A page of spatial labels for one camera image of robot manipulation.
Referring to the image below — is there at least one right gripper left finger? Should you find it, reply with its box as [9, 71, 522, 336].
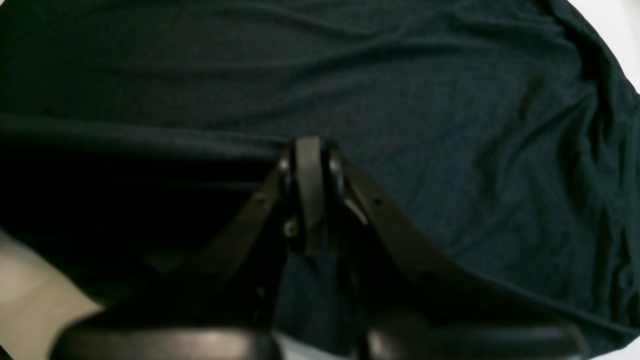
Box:
[50, 137, 323, 360]

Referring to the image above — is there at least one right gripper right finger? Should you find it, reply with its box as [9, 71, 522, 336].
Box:
[322, 142, 589, 360]

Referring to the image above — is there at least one black t-shirt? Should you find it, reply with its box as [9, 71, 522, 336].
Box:
[1, 0, 639, 355]

